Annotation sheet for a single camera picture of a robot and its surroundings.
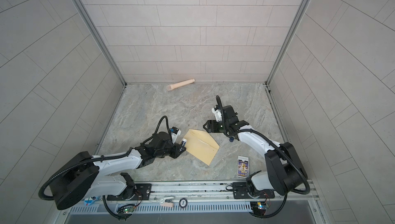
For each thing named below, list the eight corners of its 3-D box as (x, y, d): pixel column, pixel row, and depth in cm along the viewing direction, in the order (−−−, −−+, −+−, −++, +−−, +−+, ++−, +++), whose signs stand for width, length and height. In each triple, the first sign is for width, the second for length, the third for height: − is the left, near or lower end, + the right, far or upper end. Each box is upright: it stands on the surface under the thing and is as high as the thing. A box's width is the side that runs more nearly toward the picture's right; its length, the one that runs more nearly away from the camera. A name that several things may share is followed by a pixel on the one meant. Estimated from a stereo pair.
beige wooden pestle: (167, 91, 113) (166, 88, 111) (166, 88, 115) (165, 85, 113) (195, 82, 119) (194, 79, 117) (193, 79, 121) (193, 77, 119)
